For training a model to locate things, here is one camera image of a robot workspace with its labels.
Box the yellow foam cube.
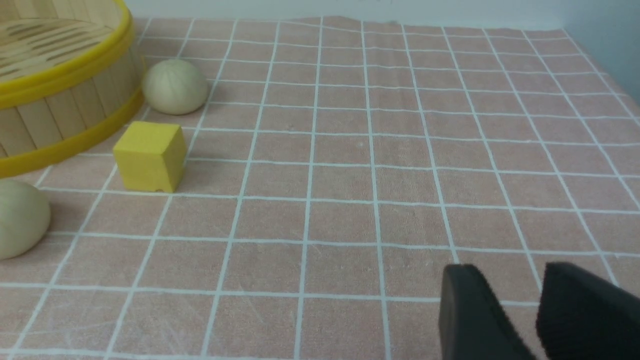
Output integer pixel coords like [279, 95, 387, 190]
[113, 121, 188, 193]

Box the pink checkered tablecloth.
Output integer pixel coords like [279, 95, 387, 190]
[1, 16, 639, 360]

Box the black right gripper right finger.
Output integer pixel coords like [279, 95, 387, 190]
[535, 262, 640, 360]

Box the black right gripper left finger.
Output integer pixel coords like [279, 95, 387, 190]
[438, 264, 536, 360]

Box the white bun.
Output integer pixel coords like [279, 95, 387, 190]
[0, 178, 51, 260]
[142, 59, 210, 116]

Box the bamboo steamer tray yellow rim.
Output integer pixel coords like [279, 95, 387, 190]
[0, 0, 146, 178]

